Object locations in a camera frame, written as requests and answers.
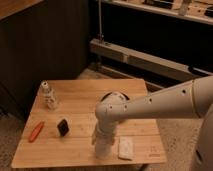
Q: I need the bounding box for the black eraser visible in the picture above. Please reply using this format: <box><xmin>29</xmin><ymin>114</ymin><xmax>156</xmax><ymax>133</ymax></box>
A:
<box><xmin>57</xmin><ymin>119</ymin><xmax>69</xmax><ymax>136</ymax></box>

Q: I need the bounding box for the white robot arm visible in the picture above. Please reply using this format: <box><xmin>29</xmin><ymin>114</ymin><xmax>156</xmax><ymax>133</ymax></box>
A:
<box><xmin>93</xmin><ymin>75</ymin><xmax>213</xmax><ymax>171</ymax></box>

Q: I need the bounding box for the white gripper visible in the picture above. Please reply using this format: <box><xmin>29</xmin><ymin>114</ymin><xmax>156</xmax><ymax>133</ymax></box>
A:
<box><xmin>91</xmin><ymin>122</ymin><xmax>117</xmax><ymax>145</ymax></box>

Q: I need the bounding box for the upper shelf with items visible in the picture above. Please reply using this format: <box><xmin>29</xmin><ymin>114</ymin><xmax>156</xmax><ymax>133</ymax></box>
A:
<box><xmin>102</xmin><ymin>0</ymin><xmax>213</xmax><ymax>26</ymax></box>

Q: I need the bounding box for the metal shelf rail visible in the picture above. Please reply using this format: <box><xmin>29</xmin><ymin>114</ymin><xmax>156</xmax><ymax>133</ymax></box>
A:
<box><xmin>90</xmin><ymin>39</ymin><xmax>213</xmax><ymax>81</ymax></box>

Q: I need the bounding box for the small white bottle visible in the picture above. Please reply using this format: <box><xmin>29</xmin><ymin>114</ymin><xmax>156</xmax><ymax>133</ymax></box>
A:
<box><xmin>41</xmin><ymin>81</ymin><xmax>58</xmax><ymax>110</ymax></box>

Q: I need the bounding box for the wooden table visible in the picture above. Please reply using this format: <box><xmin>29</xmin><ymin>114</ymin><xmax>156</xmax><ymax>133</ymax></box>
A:
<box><xmin>12</xmin><ymin>79</ymin><xmax>166</xmax><ymax>171</ymax></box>

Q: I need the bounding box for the dark wooden cabinet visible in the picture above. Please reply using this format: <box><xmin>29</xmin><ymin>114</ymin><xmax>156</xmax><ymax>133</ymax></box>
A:
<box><xmin>0</xmin><ymin>0</ymin><xmax>89</xmax><ymax>119</ymax></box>

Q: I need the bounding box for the white ceramic cup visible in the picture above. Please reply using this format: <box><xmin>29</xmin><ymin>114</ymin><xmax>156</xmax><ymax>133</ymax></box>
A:
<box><xmin>95</xmin><ymin>142</ymin><xmax>112</xmax><ymax>159</ymax></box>

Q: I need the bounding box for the green ceramic bowl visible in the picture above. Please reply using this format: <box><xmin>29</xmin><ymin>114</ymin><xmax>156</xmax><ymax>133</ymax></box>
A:
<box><xmin>101</xmin><ymin>92</ymin><xmax>130</xmax><ymax>102</ymax></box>

